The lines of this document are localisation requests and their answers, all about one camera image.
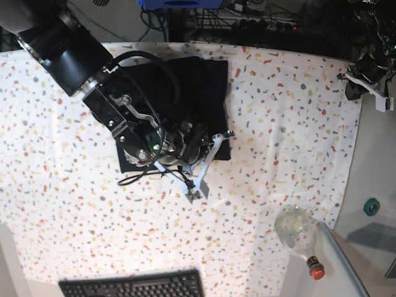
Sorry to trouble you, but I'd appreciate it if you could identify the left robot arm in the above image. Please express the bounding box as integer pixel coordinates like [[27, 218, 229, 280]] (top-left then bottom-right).
[[337, 1, 395, 112]]

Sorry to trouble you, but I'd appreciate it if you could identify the black t-shirt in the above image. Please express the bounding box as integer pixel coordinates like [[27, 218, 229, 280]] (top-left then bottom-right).
[[109, 56, 228, 173]]

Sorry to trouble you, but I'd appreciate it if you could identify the grey metal rod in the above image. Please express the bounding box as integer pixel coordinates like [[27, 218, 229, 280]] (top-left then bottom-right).
[[317, 222, 369, 296]]

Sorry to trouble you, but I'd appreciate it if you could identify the black power strip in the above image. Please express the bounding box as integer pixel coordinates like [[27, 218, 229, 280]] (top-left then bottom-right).
[[231, 18, 301, 32]]

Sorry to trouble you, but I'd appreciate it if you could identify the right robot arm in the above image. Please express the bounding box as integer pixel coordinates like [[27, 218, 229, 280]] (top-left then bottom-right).
[[1, 1, 234, 201]]

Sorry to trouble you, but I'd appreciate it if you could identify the clear glass bottle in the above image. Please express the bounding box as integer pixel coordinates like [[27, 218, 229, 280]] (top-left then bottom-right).
[[274, 205, 325, 280]]

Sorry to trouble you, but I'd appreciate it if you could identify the blue box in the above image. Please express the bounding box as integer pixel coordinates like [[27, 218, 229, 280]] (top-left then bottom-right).
[[137, 0, 228, 9]]

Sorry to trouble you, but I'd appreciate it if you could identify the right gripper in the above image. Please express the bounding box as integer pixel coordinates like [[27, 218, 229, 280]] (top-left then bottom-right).
[[153, 122, 234, 202]]

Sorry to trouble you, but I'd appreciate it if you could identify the terrazzo pattern tablecloth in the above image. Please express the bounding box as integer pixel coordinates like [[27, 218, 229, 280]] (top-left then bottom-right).
[[1, 43, 361, 296]]

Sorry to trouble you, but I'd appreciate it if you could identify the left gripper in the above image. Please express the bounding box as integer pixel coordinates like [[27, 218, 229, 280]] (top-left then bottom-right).
[[337, 65, 395, 111]]

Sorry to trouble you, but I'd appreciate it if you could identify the black keyboard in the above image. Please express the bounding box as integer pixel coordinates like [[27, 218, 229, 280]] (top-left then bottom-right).
[[58, 269, 205, 297]]

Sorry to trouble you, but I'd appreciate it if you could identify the green tape roll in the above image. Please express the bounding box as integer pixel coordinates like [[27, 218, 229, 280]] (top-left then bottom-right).
[[363, 198, 380, 217]]

